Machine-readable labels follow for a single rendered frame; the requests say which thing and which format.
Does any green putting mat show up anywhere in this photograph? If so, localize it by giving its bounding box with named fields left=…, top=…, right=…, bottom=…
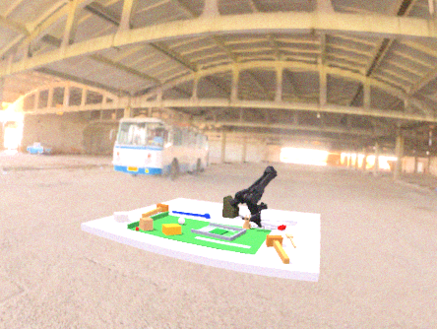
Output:
left=127, top=215, right=271, bottom=255

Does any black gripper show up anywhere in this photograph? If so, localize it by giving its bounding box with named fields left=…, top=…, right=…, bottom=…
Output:
left=247, top=204, right=262, bottom=228

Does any grey putter shaft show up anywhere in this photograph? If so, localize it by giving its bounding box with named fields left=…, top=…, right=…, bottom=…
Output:
left=241, top=217, right=286, bottom=230

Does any blue putter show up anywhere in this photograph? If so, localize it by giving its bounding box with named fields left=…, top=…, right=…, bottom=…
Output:
left=171, top=211, right=211, bottom=219

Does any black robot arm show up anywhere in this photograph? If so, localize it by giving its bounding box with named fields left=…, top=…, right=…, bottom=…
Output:
left=228, top=165, right=278, bottom=213

